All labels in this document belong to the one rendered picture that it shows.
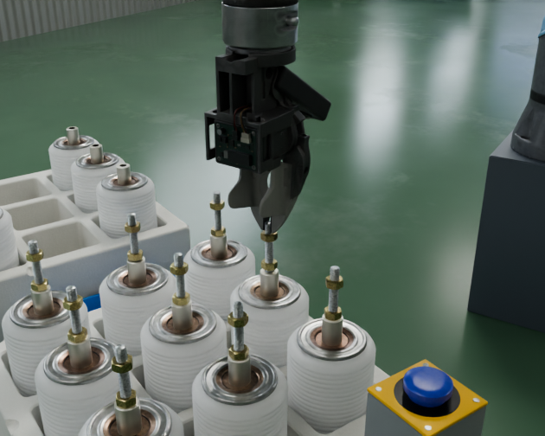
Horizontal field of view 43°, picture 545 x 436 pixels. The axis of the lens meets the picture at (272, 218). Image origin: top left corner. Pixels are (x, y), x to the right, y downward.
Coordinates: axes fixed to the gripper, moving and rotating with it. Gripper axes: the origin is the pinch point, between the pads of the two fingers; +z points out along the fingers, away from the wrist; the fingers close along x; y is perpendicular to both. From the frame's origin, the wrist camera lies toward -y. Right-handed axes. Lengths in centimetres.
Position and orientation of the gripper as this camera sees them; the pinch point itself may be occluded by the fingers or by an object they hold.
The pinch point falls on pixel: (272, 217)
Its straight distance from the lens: 79.7
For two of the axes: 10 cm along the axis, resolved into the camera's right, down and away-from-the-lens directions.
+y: -5.7, 3.6, -7.4
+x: 8.2, 2.5, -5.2
